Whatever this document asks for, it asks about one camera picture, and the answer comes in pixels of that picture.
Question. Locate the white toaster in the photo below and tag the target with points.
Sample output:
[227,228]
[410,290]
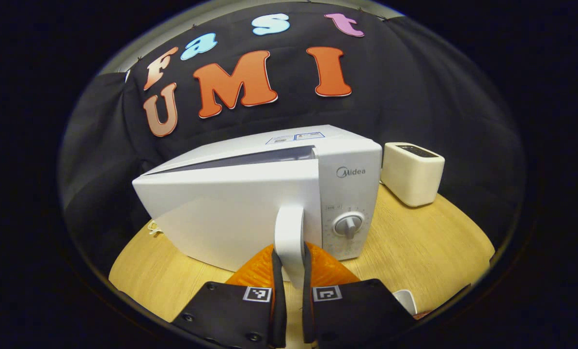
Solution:
[412,174]

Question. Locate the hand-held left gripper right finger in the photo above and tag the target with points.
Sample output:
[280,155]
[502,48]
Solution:
[308,315]

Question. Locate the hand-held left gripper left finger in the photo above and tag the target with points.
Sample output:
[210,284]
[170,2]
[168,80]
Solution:
[279,310]

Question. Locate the white microwave oven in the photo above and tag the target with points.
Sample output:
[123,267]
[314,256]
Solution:
[230,218]

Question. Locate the white ribbed tray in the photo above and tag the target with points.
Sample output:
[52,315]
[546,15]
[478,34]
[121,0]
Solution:
[407,300]

